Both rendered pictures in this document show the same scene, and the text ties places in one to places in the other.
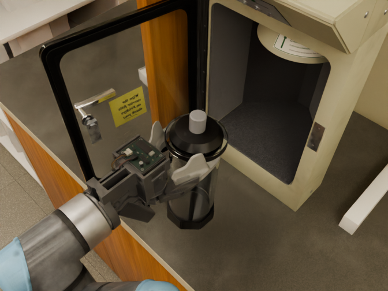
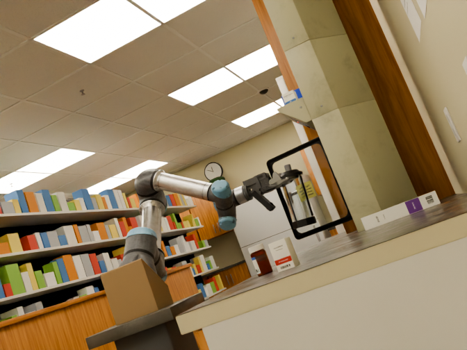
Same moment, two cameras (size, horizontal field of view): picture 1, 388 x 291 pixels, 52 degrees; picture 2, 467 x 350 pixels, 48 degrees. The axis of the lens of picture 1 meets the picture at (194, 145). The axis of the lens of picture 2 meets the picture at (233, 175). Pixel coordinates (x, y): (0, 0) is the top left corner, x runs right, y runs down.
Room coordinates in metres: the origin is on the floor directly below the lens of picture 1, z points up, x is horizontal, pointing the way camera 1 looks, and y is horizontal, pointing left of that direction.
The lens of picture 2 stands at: (-0.78, -1.86, 1.00)
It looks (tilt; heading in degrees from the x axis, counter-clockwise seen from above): 9 degrees up; 62
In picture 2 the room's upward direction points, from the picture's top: 21 degrees counter-clockwise
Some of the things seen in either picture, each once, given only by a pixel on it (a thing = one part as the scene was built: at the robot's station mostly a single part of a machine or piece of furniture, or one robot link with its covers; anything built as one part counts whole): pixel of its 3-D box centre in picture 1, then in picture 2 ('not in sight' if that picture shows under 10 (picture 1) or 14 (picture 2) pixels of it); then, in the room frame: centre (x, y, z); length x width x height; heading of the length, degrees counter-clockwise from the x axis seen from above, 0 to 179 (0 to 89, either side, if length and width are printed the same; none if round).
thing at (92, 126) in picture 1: (93, 130); not in sight; (0.52, 0.20, 1.18); 0.02 x 0.02 x 0.06; 36
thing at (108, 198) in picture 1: (129, 183); (258, 186); (0.34, 0.10, 1.27); 0.12 x 0.08 x 0.09; 136
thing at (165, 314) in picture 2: not in sight; (149, 319); (-0.32, 0.02, 0.92); 0.32 x 0.32 x 0.04; 49
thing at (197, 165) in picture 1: (197, 164); (277, 178); (0.38, 0.00, 1.26); 0.09 x 0.03 x 0.06; 112
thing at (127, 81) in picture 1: (136, 101); (308, 188); (0.59, 0.12, 1.19); 0.30 x 0.01 x 0.40; 126
